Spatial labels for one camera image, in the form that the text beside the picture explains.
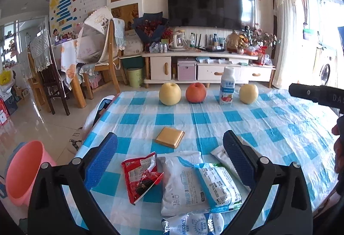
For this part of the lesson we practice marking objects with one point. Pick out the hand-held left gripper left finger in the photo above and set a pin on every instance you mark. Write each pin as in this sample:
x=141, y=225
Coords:
x=100, y=162

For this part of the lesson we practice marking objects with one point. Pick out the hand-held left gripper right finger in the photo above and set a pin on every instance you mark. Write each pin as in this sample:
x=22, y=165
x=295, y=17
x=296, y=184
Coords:
x=237, y=159

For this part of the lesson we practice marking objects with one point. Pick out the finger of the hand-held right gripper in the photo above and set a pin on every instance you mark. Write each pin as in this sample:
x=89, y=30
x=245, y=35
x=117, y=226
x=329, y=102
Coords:
x=303, y=91

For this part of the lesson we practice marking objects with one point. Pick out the narrow white packet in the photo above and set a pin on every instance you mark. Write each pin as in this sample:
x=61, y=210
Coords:
x=223, y=155

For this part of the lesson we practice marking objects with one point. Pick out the red snack wrapper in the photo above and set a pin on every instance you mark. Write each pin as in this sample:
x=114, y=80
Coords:
x=139, y=178

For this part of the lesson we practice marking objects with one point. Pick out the white plastic packet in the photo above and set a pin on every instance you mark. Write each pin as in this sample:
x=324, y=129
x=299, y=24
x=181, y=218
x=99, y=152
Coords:
x=182, y=184

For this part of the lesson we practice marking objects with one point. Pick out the gold square packet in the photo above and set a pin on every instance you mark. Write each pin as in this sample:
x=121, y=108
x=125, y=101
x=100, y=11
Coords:
x=169, y=137

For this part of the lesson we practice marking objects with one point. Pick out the pink plastic bucket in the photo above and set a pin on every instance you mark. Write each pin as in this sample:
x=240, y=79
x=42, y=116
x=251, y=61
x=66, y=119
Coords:
x=29, y=170

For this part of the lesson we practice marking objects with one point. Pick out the white round-label pouch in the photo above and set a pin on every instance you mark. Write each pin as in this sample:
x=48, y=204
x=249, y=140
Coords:
x=193, y=225

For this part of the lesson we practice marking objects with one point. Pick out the person's right hand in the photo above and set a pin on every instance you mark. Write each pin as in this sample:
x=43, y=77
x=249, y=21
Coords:
x=339, y=143

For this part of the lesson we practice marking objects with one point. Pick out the washing machine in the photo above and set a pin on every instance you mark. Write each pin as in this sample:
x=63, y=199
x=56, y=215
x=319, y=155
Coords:
x=325, y=71

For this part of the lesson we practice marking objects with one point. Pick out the blue checkered tablecloth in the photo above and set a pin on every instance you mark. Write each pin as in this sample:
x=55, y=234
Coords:
x=268, y=122

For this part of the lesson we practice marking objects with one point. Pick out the red white plastic bag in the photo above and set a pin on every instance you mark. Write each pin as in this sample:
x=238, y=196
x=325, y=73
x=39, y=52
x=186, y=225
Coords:
x=263, y=56

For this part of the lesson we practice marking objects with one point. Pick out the small yellow pear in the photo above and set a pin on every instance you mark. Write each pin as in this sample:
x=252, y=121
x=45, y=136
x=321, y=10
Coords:
x=248, y=93

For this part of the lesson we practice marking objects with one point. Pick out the white and blue cloth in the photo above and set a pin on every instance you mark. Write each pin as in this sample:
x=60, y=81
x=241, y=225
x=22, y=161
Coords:
x=103, y=106

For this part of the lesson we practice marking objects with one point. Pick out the white lace-covered air conditioner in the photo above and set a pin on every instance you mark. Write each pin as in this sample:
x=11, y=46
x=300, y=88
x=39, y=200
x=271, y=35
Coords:
x=285, y=30

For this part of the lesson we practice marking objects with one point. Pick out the dried pink flower arrangement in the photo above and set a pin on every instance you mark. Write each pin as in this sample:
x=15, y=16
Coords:
x=262, y=36

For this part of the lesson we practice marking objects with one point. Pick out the white yogurt drink bottle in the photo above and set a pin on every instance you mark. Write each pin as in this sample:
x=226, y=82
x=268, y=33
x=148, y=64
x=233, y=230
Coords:
x=227, y=89

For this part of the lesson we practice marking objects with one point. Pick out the red apple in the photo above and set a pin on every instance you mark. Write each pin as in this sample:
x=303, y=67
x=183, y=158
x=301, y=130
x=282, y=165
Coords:
x=195, y=93

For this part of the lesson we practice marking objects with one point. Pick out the golden gift bag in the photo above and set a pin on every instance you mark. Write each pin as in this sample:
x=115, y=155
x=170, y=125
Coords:
x=236, y=41

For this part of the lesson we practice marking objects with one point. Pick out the green waste bin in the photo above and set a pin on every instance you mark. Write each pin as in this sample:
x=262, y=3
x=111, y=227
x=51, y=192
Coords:
x=135, y=77

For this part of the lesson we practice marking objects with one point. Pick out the dark wooden chair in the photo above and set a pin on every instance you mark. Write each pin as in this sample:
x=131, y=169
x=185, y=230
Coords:
x=51, y=81

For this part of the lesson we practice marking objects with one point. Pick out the large yellow pear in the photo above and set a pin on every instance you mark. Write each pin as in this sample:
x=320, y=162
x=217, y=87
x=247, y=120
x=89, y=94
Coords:
x=169, y=93

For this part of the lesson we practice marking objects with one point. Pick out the light wooden chair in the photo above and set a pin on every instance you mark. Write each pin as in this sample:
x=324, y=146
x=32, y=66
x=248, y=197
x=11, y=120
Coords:
x=108, y=62

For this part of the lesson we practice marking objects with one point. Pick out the blue label bottle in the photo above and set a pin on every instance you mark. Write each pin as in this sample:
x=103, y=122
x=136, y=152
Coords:
x=215, y=40

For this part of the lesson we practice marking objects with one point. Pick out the purple storage case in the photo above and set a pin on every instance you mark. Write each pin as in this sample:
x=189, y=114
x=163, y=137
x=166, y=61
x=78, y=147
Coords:
x=186, y=70

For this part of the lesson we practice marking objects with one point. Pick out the dining table with orange-print cloth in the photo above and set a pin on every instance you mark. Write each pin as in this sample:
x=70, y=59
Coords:
x=68, y=62

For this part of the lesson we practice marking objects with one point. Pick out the red gift box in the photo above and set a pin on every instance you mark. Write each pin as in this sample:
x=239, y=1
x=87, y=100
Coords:
x=3, y=114

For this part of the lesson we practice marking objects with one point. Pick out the white television cabinet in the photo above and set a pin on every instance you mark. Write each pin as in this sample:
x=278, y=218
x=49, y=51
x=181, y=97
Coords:
x=158, y=68

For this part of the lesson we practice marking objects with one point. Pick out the green label water bottle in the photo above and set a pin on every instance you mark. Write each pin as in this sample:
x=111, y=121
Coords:
x=192, y=41

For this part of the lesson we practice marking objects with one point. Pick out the white bedding bag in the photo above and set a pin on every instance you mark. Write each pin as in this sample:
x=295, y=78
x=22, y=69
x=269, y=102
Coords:
x=134, y=42

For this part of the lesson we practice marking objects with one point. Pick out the white scalloped printed cloth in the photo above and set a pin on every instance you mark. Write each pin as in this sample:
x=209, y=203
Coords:
x=92, y=36

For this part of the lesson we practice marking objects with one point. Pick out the yellow bag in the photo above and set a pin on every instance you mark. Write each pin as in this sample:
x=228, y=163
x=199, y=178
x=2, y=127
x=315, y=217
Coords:
x=5, y=77

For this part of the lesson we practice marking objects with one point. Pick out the black television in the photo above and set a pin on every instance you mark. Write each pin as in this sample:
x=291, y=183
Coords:
x=209, y=3

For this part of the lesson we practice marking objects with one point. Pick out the pack of small bottles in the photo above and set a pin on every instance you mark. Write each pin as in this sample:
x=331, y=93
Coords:
x=158, y=47

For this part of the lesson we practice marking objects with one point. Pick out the teal lace chair cover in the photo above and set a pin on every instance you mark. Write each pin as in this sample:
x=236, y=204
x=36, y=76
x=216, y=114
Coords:
x=118, y=33

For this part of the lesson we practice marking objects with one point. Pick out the glass electric kettle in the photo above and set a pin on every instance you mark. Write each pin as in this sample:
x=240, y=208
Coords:
x=179, y=41

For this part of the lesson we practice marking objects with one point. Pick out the dark blue flower bouquet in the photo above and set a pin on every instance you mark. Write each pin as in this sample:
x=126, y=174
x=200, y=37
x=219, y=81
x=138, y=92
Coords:
x=150, y=27

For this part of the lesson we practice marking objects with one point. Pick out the wall poster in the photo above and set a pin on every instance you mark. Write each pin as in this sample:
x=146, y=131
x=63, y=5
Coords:
x=70, y=3

